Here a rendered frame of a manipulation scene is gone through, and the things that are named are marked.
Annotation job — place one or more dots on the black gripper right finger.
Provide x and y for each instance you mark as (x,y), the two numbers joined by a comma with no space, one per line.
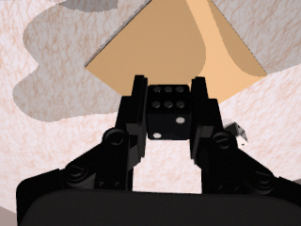
(226,169)

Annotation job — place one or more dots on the tan flat mat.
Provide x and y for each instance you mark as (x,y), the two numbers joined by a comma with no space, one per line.
(171,42)

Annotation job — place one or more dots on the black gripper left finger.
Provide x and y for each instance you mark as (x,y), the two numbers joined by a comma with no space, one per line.
(110,163)

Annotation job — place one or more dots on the black die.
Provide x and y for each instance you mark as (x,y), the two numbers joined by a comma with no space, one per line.
(168,112)

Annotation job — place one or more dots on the white die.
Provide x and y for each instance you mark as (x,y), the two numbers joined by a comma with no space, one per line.
(239,133)

